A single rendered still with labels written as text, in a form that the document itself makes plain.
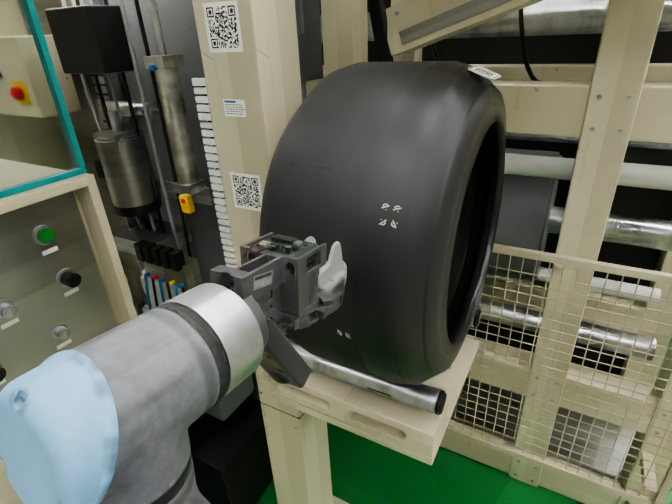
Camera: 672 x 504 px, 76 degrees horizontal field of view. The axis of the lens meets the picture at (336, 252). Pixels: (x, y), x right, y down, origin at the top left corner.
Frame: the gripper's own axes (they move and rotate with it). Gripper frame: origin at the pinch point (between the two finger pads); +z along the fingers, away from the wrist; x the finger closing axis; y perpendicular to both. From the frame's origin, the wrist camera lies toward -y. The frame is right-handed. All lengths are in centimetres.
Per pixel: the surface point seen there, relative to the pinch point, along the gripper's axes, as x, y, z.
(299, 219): 7.3, 5.1, 2.7
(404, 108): -3.3, 19.5, 11.9
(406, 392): -5.3, -29.0, 17.3
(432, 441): -11.3, -35.8, 15.4
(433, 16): 8, 36, 56
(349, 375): 6.1, -29.5, 17.0
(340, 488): 29, -116, 59
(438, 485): -2, -114, 77
